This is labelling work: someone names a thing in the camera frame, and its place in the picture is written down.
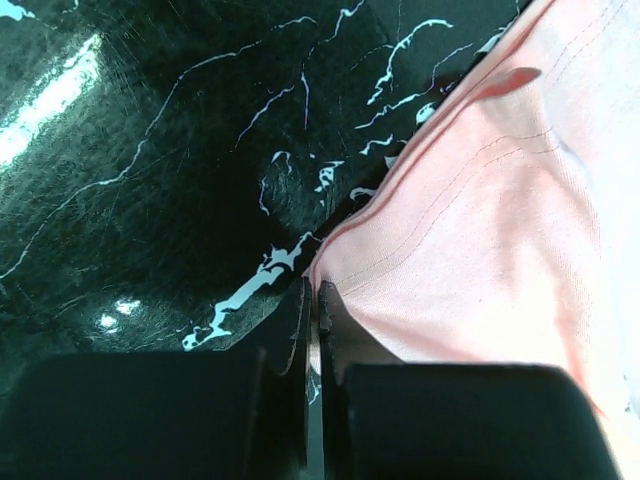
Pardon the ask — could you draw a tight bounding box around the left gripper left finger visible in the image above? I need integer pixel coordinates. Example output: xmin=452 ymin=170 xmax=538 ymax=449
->
xmin=1 ymin=279 xmax=311 ymax=479

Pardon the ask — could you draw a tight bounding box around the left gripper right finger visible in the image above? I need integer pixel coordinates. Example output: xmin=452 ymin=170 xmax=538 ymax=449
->
xmin=317 ymin=282 xmax=619 ymax=479

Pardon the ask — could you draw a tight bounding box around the salmon pink t-shirt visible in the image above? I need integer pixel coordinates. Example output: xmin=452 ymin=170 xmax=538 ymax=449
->
xmin=302 ymin=0 xmax=640 ymax=421

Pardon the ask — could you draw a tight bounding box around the black marble pattern mat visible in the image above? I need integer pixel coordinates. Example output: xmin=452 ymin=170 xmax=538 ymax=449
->
xmin=0 ymin=0 xmax=536 ymax=356

